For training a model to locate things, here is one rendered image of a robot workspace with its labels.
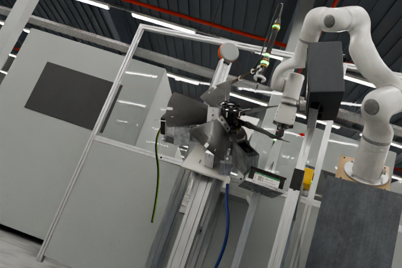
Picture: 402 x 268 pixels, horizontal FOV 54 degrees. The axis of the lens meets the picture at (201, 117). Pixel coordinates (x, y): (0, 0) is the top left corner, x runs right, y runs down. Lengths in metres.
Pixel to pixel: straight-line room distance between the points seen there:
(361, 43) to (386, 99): 0.26
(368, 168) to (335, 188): 0.18
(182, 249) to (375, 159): 1.06
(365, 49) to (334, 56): 0.39
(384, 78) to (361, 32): 0.22
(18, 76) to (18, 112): 0.41
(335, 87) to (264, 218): 1.58
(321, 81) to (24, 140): 3.48
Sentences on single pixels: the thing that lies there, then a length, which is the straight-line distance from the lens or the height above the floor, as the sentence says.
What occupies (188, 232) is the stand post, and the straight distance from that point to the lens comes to 2.19.
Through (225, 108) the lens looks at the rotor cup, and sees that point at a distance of 2.16.
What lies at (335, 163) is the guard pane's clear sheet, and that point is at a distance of 2.87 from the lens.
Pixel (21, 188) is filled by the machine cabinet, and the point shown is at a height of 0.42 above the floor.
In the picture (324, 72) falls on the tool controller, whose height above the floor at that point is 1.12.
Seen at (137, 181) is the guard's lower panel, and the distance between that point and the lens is 3.00.
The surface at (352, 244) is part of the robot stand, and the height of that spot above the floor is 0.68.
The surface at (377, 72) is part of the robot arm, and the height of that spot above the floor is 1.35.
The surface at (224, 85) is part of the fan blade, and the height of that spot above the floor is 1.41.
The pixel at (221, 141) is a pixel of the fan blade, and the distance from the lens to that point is 2.03.
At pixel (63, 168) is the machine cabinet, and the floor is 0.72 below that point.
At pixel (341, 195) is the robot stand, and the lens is 1.77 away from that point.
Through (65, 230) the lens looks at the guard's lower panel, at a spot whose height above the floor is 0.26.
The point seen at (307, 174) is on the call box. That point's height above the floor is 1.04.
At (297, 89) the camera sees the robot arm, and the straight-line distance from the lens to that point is 2.05.
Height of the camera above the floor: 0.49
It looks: 17 degrees up
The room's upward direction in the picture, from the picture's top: 20 degrees clockwise
